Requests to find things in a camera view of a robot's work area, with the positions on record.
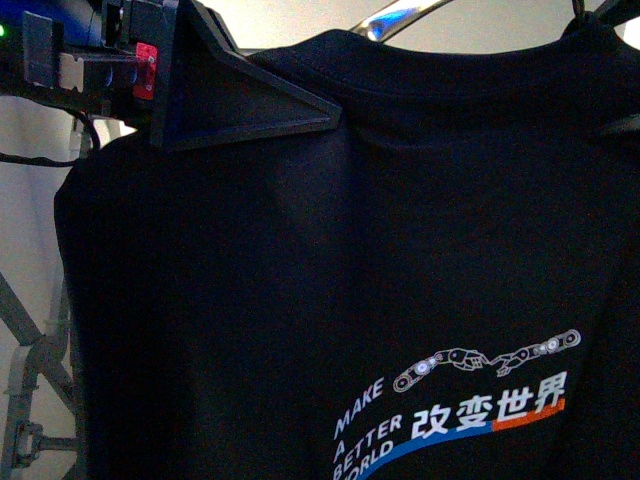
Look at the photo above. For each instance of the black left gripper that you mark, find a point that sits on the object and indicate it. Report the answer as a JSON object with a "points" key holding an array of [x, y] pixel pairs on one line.
{"points": [[170, 66]]}

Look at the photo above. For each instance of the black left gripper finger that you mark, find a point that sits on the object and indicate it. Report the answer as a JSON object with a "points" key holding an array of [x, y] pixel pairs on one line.
{"points": [[621, 128]]}

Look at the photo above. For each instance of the chrome metal clothes hanger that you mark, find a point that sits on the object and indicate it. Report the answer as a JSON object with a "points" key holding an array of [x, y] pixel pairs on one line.
{"points": [[394, 18]]}

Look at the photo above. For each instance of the black printed t-shirt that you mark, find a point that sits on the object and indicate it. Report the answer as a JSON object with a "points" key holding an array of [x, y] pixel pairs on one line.
{"points": [[445, 286]]}

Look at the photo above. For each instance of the grey rack side leg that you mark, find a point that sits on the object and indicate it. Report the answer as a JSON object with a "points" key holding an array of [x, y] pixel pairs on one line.
{"points": [[40, 353]]}

